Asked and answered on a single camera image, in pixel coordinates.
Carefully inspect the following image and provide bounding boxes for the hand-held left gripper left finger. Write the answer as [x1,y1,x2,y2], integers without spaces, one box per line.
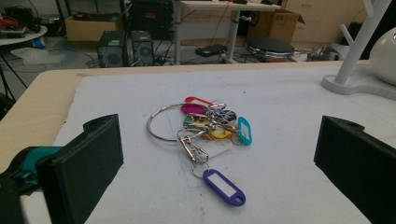
[36,113,124,224]

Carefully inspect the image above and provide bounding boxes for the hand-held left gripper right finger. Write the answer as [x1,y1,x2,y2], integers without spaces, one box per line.
[313,115,396,224]

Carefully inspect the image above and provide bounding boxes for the white stand with hooks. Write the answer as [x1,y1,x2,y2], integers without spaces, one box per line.
[320,0,396,101]

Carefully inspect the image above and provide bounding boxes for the key ring with coloured tags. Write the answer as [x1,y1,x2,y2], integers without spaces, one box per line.
[147,96,253,207]

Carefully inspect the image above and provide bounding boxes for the white foam mat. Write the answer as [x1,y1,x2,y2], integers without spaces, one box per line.
[20,63,396,224]

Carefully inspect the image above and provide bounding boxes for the white bowl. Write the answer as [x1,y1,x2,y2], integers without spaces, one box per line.
[369,26,396,87]

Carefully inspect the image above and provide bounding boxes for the clear plastic sheet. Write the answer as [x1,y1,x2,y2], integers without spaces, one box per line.
[10,47,67,65]

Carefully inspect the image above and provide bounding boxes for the black computer tower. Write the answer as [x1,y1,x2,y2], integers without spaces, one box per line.
[96,30,130,68]

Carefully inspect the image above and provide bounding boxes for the grey-fronted computer tower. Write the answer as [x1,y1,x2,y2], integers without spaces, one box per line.
[130,30,154,67]

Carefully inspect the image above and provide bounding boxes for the blue tape roll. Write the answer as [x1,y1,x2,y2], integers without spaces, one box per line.
[33,36,47,49]

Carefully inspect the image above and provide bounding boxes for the open cardboard box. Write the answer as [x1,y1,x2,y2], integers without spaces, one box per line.
[64,12,126,43]

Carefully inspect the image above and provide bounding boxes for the light wooden cabinet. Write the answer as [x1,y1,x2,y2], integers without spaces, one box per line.
[281,0,369,45]

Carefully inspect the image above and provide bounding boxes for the round white table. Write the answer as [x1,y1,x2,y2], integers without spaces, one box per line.
[0,25,49,48]

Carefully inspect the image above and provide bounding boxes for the black round stool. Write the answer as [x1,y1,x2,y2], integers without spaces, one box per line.
[245,36,295,62]

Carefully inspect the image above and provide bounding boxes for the large cardboard box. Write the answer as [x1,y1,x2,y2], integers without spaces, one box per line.
[247,8,306,45]

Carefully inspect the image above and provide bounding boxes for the black equipment case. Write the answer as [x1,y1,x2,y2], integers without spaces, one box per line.
[128,0,175,40]

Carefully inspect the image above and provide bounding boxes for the black flat device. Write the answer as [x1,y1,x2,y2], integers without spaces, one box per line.
[194,43,229,58]

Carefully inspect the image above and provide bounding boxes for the white desk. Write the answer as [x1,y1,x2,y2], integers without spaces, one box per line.
[172,0,283,65]

